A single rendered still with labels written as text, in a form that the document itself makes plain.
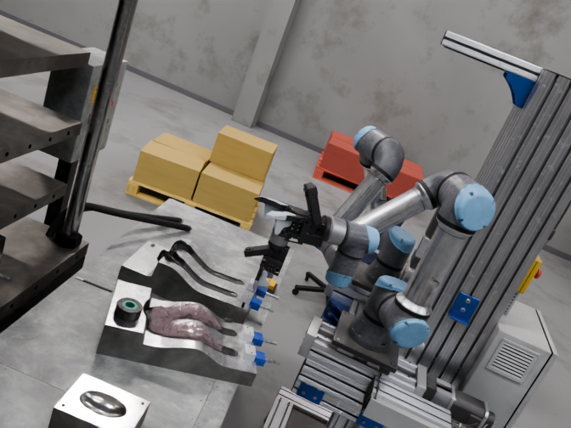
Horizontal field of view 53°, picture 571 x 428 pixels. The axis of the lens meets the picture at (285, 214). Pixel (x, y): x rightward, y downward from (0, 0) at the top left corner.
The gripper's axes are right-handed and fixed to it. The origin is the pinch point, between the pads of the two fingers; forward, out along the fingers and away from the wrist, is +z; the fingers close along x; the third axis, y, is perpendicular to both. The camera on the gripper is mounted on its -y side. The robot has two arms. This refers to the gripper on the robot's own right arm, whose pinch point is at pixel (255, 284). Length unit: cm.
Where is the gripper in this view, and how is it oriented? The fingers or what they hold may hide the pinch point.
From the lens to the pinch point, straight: 229.1
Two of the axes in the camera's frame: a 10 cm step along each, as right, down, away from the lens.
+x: 1.7, -3.1, 9.4
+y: 9.2, 3.9, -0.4
